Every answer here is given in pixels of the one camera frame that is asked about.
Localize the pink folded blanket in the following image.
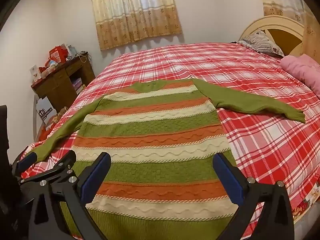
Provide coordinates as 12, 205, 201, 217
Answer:
280, 54, 320, 98

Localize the dark brown wooden desk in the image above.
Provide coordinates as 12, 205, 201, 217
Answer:
31, 51, 95, 112

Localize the red white plaid bedsheet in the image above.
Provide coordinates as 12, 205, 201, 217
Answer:
18, 42, 320, 239

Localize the white box with black logo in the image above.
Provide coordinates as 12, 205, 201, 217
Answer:
36, 97, 57, 125

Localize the white card with orange print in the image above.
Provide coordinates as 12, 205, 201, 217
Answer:
30, 65, 42, 83

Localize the beige curtain at headboard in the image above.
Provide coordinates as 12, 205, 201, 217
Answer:
262, 0, 319, 62

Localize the striped grey pillow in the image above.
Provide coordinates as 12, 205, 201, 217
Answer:
238, 29, 285, 58

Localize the red bag beside bed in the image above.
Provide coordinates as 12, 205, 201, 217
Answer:
37, 123, 56, 141

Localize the beige patterned window curtain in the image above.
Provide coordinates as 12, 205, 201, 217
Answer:
92, 0, 182, 51

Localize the green orange cream striped sweater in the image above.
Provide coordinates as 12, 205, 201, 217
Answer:
34, 79, 305, 239

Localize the red gift box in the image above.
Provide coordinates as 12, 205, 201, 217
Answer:
49, 46, 68, 63

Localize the cream wooden headboard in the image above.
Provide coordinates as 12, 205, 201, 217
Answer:
240, 15, 304, 57

